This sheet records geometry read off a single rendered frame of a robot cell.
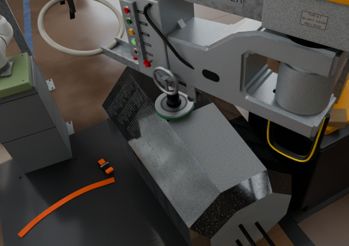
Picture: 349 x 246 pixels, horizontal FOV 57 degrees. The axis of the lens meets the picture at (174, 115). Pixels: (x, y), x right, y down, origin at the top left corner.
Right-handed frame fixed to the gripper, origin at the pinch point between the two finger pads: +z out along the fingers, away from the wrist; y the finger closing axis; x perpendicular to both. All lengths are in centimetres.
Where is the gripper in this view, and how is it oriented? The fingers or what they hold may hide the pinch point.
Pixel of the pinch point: (67, 10)
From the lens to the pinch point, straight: 225.8
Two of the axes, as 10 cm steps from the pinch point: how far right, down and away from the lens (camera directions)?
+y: 5.6, 7.7, -3.1
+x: 8.0, -4.1, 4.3
